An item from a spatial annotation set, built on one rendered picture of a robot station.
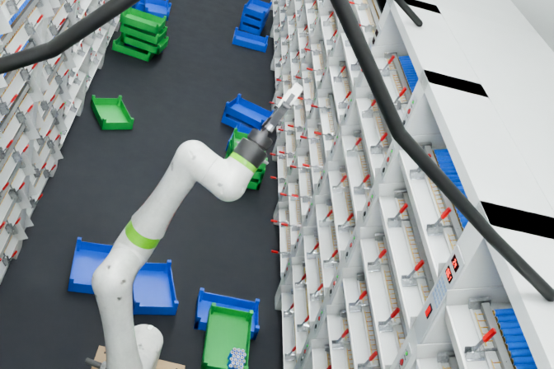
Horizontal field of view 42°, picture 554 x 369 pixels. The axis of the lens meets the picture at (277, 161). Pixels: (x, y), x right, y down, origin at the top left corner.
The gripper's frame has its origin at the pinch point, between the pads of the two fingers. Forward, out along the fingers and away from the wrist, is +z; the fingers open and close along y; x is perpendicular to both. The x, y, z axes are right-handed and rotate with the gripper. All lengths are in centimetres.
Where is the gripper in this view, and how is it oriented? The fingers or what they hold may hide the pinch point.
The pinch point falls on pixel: (294, 91)
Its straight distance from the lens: 219.2
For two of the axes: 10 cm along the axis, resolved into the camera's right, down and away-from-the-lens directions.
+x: -8.1, -5.8, -0.8
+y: 1.3, -0.3, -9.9
